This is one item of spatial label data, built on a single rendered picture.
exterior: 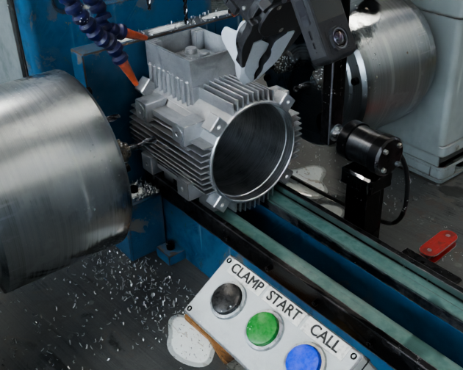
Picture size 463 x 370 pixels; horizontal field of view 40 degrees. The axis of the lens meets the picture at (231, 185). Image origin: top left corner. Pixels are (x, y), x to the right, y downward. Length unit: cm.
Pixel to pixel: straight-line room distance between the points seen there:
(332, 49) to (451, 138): 65
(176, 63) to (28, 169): 30
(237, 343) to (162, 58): 52
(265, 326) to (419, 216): 69
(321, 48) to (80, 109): 30
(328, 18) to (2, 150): 38
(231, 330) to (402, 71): 64
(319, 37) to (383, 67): 42
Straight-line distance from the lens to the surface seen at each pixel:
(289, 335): 55
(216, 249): 97
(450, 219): 121
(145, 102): 96
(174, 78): 95
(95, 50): 98
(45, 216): 76
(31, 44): 107
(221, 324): 59
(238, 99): 89
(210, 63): 93
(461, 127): 129
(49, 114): 78
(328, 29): 66
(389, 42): 108
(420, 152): 130
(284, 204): 99
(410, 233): 115
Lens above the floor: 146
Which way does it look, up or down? 31 degrees down
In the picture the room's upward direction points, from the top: 2 degrees counter-clockwise
